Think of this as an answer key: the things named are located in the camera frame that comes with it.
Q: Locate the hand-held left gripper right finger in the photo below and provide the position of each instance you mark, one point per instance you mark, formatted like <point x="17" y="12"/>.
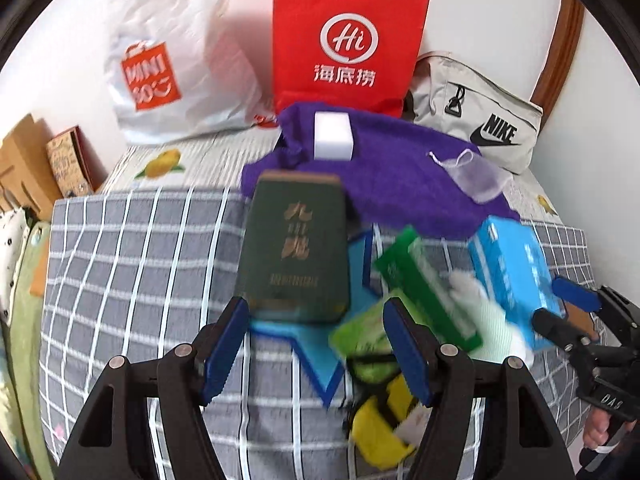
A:
<point x="406" y="355"/>

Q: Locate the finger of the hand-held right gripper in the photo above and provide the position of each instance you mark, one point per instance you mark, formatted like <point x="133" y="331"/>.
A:
<point x="550" y="327"/>
<point x="575" y="294"/>

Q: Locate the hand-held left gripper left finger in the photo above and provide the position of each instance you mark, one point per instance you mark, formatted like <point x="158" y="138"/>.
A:
<point x="222" y="345"/>

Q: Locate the light green tissue pack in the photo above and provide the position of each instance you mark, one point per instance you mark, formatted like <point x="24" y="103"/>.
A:
<point x="360" y="335"/>

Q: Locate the white knit glove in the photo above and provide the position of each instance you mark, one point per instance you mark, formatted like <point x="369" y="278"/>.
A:
<point x="492" y="320"/>

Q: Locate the yellow and black pouch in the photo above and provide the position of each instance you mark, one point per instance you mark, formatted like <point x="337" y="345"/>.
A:
<point x="375" y="435"/>

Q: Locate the green packet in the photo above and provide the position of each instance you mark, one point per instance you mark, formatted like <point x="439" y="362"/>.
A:
<point x="405" y="265"/>

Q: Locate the purple towel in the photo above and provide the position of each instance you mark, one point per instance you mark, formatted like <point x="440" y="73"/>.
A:
<point x="395" y="170"/>

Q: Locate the person's right hand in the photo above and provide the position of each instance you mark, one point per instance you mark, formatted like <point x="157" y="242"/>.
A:
<point x="599" y="430"/>

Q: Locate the blue tissue box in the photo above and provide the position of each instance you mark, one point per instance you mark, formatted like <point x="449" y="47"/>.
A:
<point x="515" y="260"/>

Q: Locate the blue star-shaped felt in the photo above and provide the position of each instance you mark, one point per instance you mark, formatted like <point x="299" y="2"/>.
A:
<point x="310" y="347"/>

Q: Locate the grey plaid blanket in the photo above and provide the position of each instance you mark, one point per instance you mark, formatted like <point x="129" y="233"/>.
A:
<point x="140" y="285"/>

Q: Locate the dark green box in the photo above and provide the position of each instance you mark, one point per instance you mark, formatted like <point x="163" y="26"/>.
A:
<point x="295" y="245"/>

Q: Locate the fruit-print bed sheet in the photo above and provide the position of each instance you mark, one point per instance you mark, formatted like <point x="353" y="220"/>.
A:
<point x="200" y="165"/>

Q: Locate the green cloth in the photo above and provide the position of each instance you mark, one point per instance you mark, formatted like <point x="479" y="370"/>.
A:
<point x="25" y="340"/>

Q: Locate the grey sling bag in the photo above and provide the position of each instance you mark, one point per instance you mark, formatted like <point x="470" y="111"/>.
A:
<point x="495" y="105"/>

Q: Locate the white dotted cloth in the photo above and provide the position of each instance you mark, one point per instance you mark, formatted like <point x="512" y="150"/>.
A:
<point x="12" y="255"/>

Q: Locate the white sponge block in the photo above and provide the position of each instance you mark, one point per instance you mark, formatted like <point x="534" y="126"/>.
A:
<point x="334" y="135"/>

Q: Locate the brown printed box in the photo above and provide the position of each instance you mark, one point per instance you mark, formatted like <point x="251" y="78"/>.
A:
<point x="70" y="160"/>

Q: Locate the brown cardboard box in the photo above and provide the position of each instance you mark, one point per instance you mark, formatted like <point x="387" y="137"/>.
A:
<point x="22" y="170"/>

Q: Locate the white plastic shopping bag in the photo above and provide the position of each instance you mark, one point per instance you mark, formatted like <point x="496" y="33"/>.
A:
<point x="190" y="60"/>

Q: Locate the red paper bag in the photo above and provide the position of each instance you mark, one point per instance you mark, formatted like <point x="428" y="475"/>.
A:
<point x="350" y="10"/>

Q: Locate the wooden door frame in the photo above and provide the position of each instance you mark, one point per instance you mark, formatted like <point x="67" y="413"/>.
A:
<point x="562" y="45"/>

